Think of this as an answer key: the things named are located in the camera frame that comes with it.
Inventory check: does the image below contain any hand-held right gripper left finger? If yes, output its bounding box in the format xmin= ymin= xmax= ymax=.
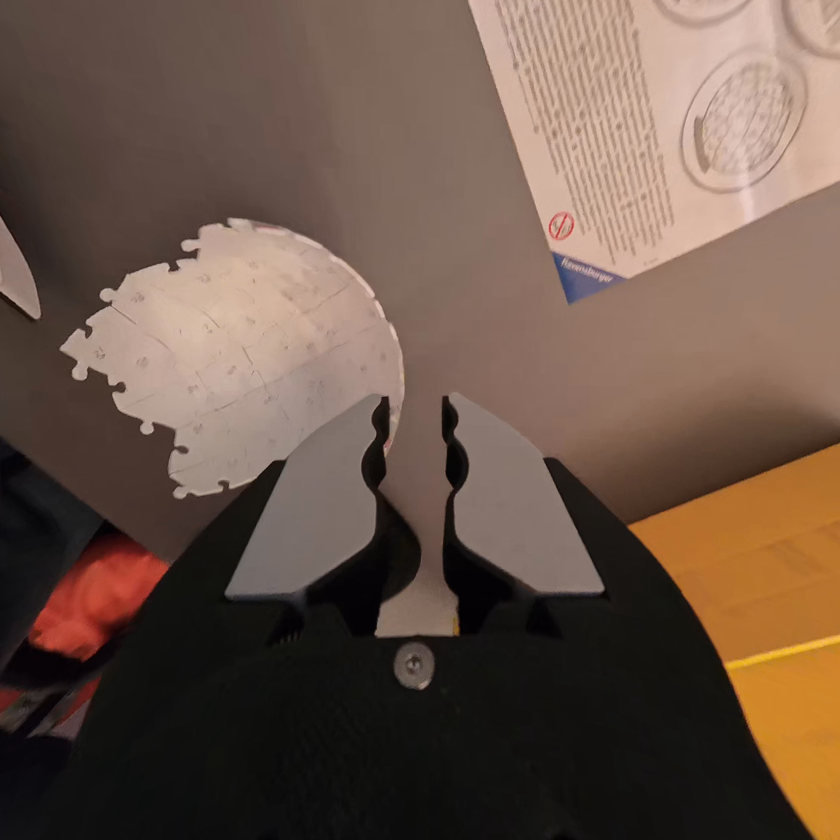
xmin=224 ymin=394 xmax=391 ymax=636

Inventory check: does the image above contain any partly built puzzle ball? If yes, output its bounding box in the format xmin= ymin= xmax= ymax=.
xmin=59 ymin=218 xmax=406 ymax=500

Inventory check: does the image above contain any white instruction leaflet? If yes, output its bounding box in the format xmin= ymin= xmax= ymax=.
xmin=467 ymin=0 xmax=840 ymax=306

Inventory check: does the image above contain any person's dark clothing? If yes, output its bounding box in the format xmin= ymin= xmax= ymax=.
xmin=0 ymin=436 xmax=109 ymax=664

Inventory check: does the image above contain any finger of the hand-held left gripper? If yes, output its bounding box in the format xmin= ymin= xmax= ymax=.
xmin=0 ymin=217 xmax=42 ymax=321

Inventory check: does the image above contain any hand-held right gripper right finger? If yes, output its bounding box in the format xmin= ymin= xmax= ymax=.
xmin=441 ymin=392 xmax=606 ymax=636

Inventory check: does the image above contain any yellow plastic bin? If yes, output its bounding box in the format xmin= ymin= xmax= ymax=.
xmin=626 ymin=443 xmax=840 ymax=840

